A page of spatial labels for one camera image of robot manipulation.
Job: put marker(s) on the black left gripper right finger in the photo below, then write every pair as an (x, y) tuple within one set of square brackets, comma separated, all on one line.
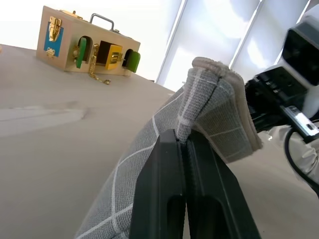
[(214, 199)]

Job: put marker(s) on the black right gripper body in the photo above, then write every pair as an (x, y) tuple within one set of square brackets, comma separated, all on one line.
[(271, 87)]

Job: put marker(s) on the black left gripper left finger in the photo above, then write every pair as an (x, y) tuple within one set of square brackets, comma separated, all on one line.
[(154, 189)]

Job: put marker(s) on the grey plaid fabric pouch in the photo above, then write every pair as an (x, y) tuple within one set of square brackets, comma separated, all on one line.
[(139, 154)]

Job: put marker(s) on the wooden lock box with latches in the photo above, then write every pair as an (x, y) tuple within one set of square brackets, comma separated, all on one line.
[(67, 47)]

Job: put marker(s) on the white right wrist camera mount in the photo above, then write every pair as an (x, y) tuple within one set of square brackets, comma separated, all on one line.
[(307, 27)]

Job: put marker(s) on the bright window with grey frame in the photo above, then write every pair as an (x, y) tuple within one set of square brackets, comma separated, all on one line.
[(211, 32)]

